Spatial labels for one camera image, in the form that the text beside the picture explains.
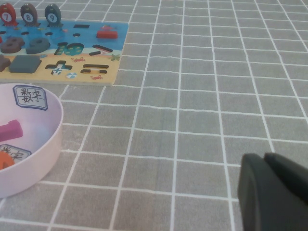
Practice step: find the dark blue fish piece number 9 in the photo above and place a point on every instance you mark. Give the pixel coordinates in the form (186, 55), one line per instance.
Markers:
(52, 15)

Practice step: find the handwritten label on pink rim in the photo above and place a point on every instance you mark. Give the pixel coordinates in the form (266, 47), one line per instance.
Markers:
(30, 97)

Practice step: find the red minus block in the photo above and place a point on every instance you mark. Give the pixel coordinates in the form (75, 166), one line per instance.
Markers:
(107, 34)

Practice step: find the magenta wooden number piece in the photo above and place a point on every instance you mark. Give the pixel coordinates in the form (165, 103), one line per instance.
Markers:
(10, 131)

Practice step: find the brown star piece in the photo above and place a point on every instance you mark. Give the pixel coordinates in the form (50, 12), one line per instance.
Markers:
(3, 63)

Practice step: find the dark grey-blue square piece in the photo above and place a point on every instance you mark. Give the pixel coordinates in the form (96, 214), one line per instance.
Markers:
(24, 63)

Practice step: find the orange wooden number piece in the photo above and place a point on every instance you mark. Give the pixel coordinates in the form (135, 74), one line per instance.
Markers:
(5, 161)

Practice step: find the brown fish piece number 8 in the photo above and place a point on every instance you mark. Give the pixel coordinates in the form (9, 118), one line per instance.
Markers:
(29, 15)

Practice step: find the red fish piece number 7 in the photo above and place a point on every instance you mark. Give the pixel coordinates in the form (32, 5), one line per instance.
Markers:
(6, 14)

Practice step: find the wooden sea-themed puzzle board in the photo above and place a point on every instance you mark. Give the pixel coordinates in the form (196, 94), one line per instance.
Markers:
(79, 51)

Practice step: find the brown wooden number 8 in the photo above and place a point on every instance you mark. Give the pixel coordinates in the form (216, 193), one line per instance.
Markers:
(10, 46)

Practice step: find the grey-blue wooden number 9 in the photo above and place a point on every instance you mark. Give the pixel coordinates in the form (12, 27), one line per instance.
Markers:
(36, 46)

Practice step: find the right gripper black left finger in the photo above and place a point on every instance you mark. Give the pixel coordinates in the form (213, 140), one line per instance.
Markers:
(264, 202)

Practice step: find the pink bowl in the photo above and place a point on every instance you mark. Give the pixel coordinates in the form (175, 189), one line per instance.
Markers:
(48, 149)

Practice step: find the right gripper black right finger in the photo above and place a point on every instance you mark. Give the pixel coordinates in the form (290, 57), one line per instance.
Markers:
(291, 175)

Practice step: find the handwritten label inside pink bowl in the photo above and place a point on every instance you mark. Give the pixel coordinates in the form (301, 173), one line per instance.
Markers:
(18, 152)

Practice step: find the grey white-grid tablecloth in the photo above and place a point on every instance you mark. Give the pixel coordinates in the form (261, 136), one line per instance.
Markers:
(192, 108)

